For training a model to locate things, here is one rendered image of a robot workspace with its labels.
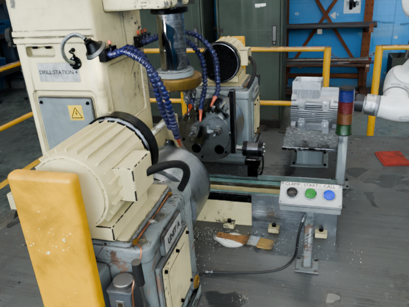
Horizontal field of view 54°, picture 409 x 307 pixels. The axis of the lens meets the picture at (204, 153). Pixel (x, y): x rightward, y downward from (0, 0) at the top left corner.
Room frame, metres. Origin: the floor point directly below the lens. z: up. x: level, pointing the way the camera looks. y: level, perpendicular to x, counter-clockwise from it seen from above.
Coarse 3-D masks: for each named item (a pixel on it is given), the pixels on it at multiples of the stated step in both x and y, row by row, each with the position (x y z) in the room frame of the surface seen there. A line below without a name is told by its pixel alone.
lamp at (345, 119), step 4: (340, 116) 1.49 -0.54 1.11; (344, 116) 1.48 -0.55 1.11; (348, 116) 1.47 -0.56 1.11; (352, 116) 1.49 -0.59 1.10; (340, 120) 1.48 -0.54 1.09; (344, 120) 1.48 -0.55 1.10; (348, 120) 1.48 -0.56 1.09; (340, 124) 1.48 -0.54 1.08; (344, 124) 1.48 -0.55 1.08; (348, 124) 1.47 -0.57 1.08
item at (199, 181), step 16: (160, 160) 1.06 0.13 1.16; (192, 160) 1.11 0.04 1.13; (160, 176) 0.99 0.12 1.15; (176, 176) 1.00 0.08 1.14; (192, 176) 1.05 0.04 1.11; (208, 176) 1.13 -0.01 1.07; (192, 192) 0.99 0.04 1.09; (208, 192) 1.11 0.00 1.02; (192, 208) 0.98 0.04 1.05; (192, 224) 0.98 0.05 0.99
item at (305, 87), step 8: (296, 80) 1.80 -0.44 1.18; (304, 80) 1.80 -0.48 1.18; (312, 80) 1.79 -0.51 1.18; (320, 80) 1.76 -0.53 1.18; (296, 88) 1.72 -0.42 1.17; (304, 88) 1.71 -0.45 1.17; (312, 88) 1.70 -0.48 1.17; (320, 88) 1.68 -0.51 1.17; (304, 96) 1.71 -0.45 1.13; (312, 96) 1.69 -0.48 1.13
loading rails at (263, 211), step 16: (224, 176) 1.40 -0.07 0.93; (240, 176) 1.39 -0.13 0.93; (272, 176) 1.36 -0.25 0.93; (224, 192) 1.27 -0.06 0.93; (240, 192) 1.28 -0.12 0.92; (256, 192) 1.27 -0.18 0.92; (272, 192) 1.32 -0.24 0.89; (208, 208) 1.29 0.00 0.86; (224, 208) 1.27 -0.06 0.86; (240, 208) 1.25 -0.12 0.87; (256, 208) 1.23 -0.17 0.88; (272, 208) 1.21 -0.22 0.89; (224, 224) 1.23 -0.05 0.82; (240, 224) 1.25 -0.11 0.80; (256, 224) 1.23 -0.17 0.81; (272, 224) 1.20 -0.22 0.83; (288, 224) 1.19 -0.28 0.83; (320, 224) 1.16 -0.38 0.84; (336, 224) 1.15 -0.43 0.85
